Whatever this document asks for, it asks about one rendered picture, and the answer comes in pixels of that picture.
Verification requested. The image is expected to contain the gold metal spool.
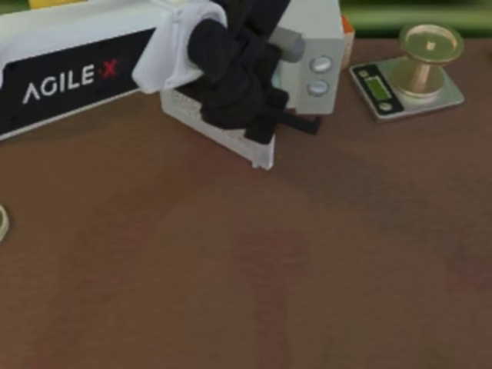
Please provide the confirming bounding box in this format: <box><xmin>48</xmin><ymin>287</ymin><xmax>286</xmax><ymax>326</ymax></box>
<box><xmin>387</xmin><ymin>24</ymin><xmax>464</xmax><ymax>99</ymax></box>

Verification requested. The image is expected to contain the orange and white box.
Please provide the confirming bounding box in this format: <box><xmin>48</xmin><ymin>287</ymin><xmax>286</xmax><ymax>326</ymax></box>
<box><xmin>340</xmin><ymin>15</ymin><xmax>357</xmax><ymax>68</ymax></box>

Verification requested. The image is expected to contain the white toy microwave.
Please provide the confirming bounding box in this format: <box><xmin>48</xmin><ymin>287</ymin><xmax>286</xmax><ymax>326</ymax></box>
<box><xmin>159</xmin><ymin>0</ymin><xmax>346</xmax><ymax>171</ymax></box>

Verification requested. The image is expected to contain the silver digital kitchen scale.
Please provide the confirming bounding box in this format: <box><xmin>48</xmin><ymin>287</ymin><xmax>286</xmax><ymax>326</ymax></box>
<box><xmin>348</xmin><ymin>57</ymin><xmax>466</xmax><ymax>123</ymax></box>

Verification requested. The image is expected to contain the grey cylindrical wrist part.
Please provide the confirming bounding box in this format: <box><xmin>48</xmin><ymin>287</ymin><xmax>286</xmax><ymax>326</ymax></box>
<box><xmin>268</xmin><ymin>26</ymin><xmax>307</xmax><ymax>63</ymax></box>

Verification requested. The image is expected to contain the beige ring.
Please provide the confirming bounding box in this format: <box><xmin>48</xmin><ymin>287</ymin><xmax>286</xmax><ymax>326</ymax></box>
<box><xmin>0</xmin><ymin>205</ymin><xmax>11</xmax><ymax>240</ymax></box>

